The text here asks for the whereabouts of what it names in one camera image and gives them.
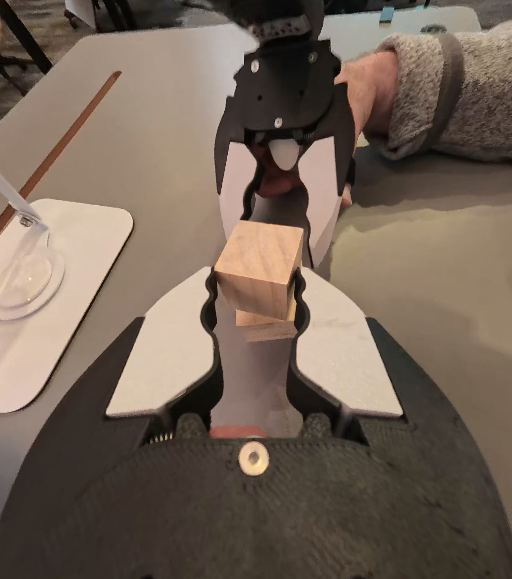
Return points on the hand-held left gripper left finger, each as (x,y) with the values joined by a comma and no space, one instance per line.
(170,357)

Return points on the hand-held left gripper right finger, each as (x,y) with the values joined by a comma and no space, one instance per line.
(342,357)

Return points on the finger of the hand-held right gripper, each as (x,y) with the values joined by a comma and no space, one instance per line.
(323,199)
(235,190)

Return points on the pale wooden cube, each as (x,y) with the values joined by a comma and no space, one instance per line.
(267,328)

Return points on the large wooden cube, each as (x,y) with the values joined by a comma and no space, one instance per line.
(260,267)

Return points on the person's right hand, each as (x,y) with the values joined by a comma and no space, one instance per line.
(369,95)

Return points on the small blue item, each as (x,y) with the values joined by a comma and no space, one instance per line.
(387,14)

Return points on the dark round item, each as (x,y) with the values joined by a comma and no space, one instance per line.
(433,29)

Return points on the clear plastic suction stand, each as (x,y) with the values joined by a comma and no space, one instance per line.
(25,271)

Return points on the grey table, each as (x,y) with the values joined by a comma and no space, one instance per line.
(450,20)

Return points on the black table leg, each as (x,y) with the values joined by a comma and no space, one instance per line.
(25,36)

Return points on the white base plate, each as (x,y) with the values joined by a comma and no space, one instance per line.
(70,289)

